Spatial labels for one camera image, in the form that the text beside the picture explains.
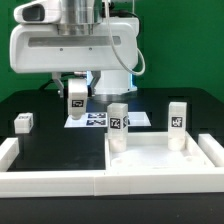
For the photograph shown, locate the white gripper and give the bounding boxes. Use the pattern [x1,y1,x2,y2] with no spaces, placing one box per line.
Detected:
[10,17,139,98]

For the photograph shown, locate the white square table top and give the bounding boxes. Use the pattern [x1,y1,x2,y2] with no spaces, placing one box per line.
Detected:
[105,132,215,171]

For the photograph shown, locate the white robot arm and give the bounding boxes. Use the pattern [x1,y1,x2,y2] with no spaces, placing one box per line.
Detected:
[9,0,139,95]

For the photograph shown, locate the white marker sheet with tags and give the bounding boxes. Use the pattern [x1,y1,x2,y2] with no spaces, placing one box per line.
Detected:
[64,112,151,128]

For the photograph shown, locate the white U-shaped obstacle fence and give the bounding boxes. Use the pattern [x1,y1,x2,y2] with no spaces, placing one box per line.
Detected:
[0,134,224,198]

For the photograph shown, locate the black cable bundle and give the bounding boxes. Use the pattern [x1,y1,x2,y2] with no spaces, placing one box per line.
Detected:
[38,81,58,91]

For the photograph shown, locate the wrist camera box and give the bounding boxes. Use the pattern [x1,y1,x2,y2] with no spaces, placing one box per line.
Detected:
[14,0,62,24]

